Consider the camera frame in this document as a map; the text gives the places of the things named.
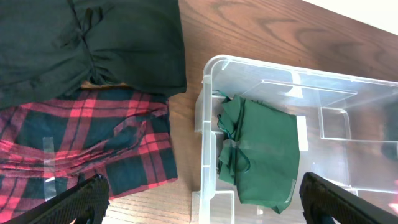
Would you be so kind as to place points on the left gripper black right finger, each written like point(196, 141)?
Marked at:
point(325, 202)

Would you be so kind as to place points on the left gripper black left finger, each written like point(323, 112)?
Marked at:
point(86, 202)

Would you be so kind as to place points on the dark green cloth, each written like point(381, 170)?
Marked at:
point(260, 154)

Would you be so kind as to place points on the clear plastic storage bin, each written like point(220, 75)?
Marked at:
point(351, 130)

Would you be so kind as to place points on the red plaid folded shirt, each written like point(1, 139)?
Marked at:
point(49, 147)

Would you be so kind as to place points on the white label in bin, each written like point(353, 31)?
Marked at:
point(302, 133)

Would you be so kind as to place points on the black folded garment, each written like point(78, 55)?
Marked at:
point(50, 48)

